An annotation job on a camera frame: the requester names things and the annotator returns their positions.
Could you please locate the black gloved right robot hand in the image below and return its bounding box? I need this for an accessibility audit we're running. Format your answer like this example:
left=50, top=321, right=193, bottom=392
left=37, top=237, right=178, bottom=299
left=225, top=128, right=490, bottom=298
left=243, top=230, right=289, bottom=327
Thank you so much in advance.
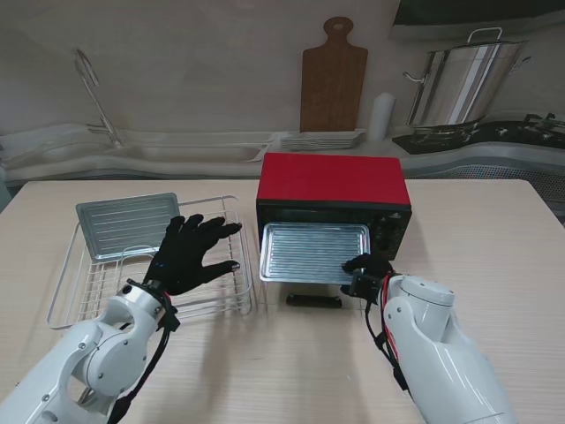
left=340, top=253, right=394, bottom=277

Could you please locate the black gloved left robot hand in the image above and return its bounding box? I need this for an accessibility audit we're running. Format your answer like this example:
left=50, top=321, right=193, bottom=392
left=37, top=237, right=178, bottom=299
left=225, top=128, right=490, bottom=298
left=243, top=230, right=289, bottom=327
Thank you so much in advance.
left=145, top=214, right=244, bottom=297

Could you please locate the ribbed metal baking tray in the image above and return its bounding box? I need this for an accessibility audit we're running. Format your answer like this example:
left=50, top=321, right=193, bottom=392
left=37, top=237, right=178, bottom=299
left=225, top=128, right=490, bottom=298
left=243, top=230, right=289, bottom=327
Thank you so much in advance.
left=75, top=191, right=181, bottom=261
left=258, top=222, right=372, bottom=284

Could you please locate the red black toaster oven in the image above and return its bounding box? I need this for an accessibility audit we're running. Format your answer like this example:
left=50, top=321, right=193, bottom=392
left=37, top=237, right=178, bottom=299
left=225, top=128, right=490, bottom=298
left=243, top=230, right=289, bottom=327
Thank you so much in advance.
left=255, top=153, right=414, bottom=266

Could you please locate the steel kitchen sink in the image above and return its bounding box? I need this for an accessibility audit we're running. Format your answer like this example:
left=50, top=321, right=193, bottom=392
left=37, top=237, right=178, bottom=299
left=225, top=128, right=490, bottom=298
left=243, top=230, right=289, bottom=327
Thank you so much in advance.
left=43, top=143, right=266, bottom=163

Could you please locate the stack of white plates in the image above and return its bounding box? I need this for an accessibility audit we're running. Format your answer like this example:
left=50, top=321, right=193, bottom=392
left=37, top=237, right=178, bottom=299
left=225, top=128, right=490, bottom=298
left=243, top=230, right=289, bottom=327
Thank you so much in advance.
left=280, top=129, right=368, bottom=151

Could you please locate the white paper towel roll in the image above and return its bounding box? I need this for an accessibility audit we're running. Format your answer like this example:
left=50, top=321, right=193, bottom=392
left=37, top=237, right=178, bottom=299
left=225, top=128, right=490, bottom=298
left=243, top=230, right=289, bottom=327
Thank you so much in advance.
left=368, top=92, right=396, bottom=142

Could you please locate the chrome kitchen faucet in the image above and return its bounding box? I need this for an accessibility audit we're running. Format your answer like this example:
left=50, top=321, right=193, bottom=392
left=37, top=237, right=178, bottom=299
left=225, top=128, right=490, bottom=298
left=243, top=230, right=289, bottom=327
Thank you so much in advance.
left=72, top=48, right=124, bottom=148

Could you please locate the brown wooden cutting board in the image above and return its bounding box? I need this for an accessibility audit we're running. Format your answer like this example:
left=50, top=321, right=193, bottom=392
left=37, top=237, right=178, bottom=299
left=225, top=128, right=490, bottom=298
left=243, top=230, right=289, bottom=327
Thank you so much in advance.
left=299, top=16, right=370, bottom=133

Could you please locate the black gas stove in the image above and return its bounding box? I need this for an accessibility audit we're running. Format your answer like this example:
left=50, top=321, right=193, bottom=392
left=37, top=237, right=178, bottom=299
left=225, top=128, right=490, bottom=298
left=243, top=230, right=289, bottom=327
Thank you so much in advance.
left=391, top=112, right=565, bottom=155

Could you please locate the tall steel stock pot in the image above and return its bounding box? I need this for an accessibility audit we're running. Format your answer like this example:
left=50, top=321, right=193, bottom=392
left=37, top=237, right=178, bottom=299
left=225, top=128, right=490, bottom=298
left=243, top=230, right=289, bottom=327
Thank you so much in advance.
left=402, top=26, right=533, bottom=129

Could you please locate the dark range hood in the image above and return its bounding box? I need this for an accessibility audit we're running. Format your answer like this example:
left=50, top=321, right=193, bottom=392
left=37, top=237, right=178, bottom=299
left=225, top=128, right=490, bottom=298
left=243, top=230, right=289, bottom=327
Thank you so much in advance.
left=388, top=0, right=565, bottom=43

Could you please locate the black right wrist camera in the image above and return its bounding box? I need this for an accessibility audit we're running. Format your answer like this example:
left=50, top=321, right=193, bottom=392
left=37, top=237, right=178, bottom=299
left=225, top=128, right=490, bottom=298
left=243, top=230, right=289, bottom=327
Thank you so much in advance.
left=340, top=269, right=385, bottom=304

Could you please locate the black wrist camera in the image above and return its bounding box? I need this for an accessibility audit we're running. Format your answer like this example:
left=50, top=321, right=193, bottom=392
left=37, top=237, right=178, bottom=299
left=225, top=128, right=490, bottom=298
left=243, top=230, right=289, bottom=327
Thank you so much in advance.
left=340, top=269, right=385, bottom=304
left=161, top=299, right=180, bottom=332

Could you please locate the white wire dish rack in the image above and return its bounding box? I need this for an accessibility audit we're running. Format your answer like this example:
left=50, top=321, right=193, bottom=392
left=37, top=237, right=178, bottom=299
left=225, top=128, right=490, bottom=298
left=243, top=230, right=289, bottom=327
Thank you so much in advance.
left=46, top=195, right=258, bottom=331

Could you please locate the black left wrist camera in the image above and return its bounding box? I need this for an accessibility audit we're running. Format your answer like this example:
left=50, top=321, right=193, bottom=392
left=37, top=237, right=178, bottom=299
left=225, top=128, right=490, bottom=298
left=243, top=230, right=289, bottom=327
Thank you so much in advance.
left=161, top=299, right=180, bottom=332

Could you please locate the red black right arm cable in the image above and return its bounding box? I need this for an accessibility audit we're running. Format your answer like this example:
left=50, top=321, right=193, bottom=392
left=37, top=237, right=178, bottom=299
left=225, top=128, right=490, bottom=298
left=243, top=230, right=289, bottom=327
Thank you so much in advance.
left=364, top=273, right=410, bottom=394

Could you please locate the red black arm cable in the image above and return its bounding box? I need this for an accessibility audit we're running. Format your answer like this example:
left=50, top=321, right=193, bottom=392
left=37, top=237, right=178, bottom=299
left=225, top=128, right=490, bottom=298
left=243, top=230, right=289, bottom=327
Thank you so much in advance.
left=108, top=299, right=177, bottom=424
left=364, top=273, right=410, bottom=394

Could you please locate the red black left arm cable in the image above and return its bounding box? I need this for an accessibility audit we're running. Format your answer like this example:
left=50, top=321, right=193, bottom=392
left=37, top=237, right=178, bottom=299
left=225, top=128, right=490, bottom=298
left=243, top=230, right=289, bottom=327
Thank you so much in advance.
left=108, top=299, right=177, bottom=424

